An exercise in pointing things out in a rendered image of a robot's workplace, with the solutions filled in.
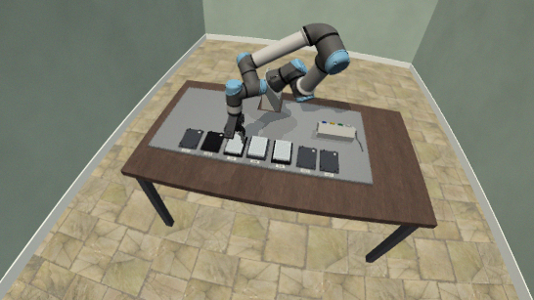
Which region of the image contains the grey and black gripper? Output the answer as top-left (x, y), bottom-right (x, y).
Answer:
top-left (228, 112), bottom-right (245, 144)

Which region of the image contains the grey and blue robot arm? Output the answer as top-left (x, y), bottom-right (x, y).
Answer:
top-left (225, 23), bottom-right (350, 114)

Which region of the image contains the grey operator button panel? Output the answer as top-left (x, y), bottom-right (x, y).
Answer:
top-left (316, 121), bottom-right (359, 142)

